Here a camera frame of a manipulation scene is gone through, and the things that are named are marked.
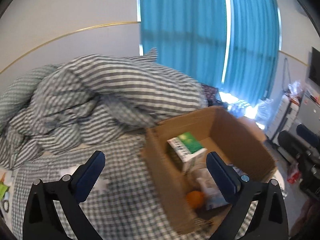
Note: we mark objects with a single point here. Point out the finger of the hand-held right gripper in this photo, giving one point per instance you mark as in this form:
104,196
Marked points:
290,142
307,135

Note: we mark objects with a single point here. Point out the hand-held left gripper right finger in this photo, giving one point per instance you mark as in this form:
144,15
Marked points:
221,177

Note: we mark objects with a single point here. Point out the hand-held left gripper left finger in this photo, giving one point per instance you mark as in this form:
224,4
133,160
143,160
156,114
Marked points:
90,177

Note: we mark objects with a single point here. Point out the plastic bottle with blue label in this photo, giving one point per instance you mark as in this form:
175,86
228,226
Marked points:
203,183

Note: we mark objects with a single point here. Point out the orange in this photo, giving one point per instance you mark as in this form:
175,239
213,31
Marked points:
195,199

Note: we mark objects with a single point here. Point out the green and white medicine box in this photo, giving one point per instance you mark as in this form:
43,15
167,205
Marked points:
190,150

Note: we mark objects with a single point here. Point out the brown cardboard box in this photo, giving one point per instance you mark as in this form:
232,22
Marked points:
232,130

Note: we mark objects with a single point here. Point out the red bag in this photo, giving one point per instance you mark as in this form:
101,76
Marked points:
293,173

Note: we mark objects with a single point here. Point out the grey cabinet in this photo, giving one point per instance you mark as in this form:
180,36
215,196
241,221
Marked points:
308,110

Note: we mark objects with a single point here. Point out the white drawer unit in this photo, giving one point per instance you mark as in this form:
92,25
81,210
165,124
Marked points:
283,115

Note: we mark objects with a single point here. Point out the clear plastic bag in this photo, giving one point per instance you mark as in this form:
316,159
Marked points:
297,88

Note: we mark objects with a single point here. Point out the grey checked bed sheet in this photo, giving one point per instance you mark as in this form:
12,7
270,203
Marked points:
130,205

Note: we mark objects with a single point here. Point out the grey checked duvet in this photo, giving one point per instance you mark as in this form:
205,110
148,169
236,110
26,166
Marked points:
87,97

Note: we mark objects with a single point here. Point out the dark patterned cloth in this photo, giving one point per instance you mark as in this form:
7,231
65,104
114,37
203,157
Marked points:
211,93

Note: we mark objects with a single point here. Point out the green snack packet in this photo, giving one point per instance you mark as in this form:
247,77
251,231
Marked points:
2,190

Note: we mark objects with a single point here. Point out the scissors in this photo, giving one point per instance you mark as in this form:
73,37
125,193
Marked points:
5,205

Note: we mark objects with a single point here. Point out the blue curtain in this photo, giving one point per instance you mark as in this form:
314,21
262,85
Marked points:
187,30

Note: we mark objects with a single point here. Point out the black wall screen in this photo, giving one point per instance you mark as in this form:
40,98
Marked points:
315,66

